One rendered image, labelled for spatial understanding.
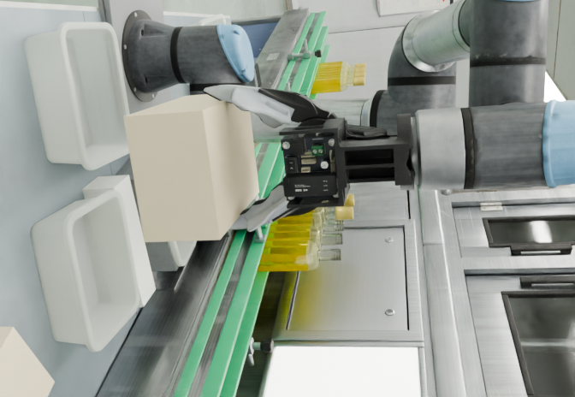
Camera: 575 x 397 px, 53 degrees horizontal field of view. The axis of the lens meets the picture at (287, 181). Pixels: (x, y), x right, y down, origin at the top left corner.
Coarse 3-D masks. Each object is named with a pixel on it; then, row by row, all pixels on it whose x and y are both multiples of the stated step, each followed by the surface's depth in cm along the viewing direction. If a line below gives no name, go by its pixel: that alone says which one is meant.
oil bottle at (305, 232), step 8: (272, 232) 140; (280, 232) 139; (288, 232) 139; (296, 232) 138; (304, 232) 138; (312, 232) 138; (320, 232) 139; (272, 240) 138; (312, 240) 136; (320, 240) 137; (320, 248) 138
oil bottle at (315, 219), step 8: (288, 216) 145; (296, 216) 144; (304, 216) 144; (312, 216) 143; (320, 216) 144; (272, 224) 143; (280, 224) 143; (288, 224) 142; (296, 224) 142; (304, 224) 141; (312, 224) 141; (320, 224) 142
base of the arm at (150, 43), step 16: (144, 32) 115; (160, 32) 115; (176, 32) 114; (128, 48) 113; (144, 48) 113; (160, 48) 113; (176, 48) 113; (144, 64) 114; (160, 64) 114; (176, 64) 114; (144, 80) 116; (160, 80) 117; (176, 80) 117
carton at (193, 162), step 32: (192, 96) 65; (128, 128) 52; (160, 128) 51; (192, 128) 50; (224, 128) 56; (160, 160) 52; (192, 160) 51; (224, 160) 55; (160, 192) 53; (192, 192) 52; (224, 192) 55; (256, 192) 67; (160, 224) 53; (192, 224) 53; (224, 224) 54
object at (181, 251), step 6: (192, 240) 125; (174, 246) 114; (180, 246) 123; (186, 246) 123; (192, 246) 123; (174, 252) 115; (180, 252) 121; (186, 252) 121; (180, 258) 116; (186, 258) 119; (180, 264) 117
